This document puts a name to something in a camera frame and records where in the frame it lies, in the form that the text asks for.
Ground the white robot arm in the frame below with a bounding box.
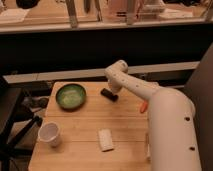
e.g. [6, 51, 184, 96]
[105, 60, 202, 171]

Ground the black office chair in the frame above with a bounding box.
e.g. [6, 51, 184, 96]
[0, 75, 42, 171]

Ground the white paper cup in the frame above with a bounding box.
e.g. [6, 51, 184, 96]
[38, 122, 61, 147]

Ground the white labelled bottle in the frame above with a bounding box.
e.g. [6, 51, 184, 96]
[145, 133, 150, 161]

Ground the green bowl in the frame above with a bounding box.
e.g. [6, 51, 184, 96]
[55, 83, 86, 110]

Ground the small orange carrot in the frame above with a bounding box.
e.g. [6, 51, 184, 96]
[140, 101, 148, 113]

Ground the black eraser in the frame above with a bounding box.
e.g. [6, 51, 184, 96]
[101, 88, 118, 101]

